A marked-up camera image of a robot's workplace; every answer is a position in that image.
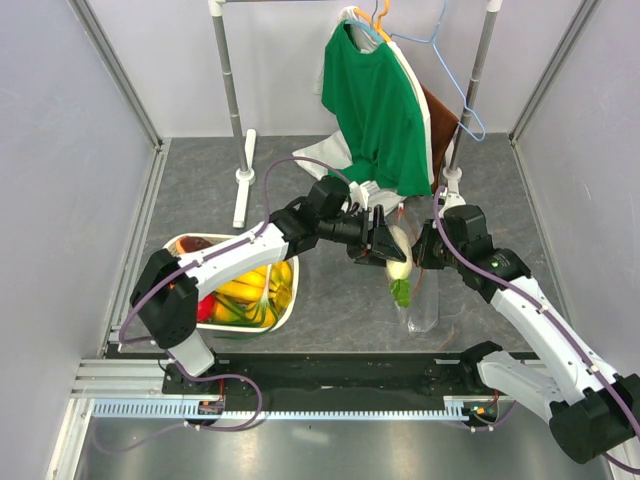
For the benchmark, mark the yellow toy banana bunch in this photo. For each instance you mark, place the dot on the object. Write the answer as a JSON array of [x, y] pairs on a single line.
[[255, 290]]

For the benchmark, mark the clothes rack pole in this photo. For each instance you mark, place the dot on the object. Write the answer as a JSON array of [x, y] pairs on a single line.
[[452, 173], [245, 140]]

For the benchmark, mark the green toy scallion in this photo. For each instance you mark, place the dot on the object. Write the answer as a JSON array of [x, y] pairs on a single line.
[[260, 317]]

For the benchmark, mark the white cloth garment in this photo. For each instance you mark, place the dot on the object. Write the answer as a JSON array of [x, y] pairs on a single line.
[[334, 152]]

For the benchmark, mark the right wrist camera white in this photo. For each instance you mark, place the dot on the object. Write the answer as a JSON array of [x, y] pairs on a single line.
[[450, 199]]

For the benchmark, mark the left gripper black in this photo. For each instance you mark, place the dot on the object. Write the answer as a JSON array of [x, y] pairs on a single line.
[[381, 240]]

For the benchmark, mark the blue white cable duct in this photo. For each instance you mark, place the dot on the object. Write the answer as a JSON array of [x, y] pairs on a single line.
[[192, 409]]

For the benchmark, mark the clear zip top bag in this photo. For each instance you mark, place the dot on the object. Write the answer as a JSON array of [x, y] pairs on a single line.
[[422, 314]]

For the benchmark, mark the clothes rack right pole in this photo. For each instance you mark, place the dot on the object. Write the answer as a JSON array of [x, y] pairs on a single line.
[[452, 173]]

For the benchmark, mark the red toy apple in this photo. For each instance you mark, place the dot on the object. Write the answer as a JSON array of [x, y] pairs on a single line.
[[206, 309]]

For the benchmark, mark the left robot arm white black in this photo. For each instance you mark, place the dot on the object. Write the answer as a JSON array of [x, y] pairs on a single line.
[[166, 295]]

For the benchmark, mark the blue wire hanger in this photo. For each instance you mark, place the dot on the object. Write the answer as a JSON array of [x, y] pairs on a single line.
[[450, 75]]

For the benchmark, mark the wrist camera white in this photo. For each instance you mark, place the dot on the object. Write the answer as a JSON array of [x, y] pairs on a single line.
[[362, 193], [450, 199]]

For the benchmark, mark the green T-shirt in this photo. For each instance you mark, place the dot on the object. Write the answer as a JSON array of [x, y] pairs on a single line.
[[378, 114]]

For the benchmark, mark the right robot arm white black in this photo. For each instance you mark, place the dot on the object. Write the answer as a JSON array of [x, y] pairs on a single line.
[[590, 408]]

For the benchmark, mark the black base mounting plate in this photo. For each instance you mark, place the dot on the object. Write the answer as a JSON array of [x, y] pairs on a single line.
[[355, 381]]

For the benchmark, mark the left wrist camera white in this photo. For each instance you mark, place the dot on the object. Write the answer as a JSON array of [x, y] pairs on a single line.
[[362, 193]]

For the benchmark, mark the brown toy food piece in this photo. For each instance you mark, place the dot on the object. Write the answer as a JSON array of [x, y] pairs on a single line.
[[191, 244]]

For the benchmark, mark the orange hanger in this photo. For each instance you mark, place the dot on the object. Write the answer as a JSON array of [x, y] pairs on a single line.
[[376, 17]]

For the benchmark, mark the brown cloth garment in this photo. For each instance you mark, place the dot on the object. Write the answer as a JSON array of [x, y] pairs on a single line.
[[444, 124]]

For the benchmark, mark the clothes rack left pole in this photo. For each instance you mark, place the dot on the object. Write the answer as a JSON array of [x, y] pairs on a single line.
[[245, 140]]

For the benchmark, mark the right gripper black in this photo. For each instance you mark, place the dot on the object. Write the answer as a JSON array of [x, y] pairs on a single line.
[[420, 250]]

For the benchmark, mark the white toy radish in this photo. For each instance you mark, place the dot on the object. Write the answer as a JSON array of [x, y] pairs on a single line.
[[398, 272]]

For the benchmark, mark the white plastic food basket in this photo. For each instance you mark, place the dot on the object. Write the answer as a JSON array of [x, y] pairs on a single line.
[[294, 262]]

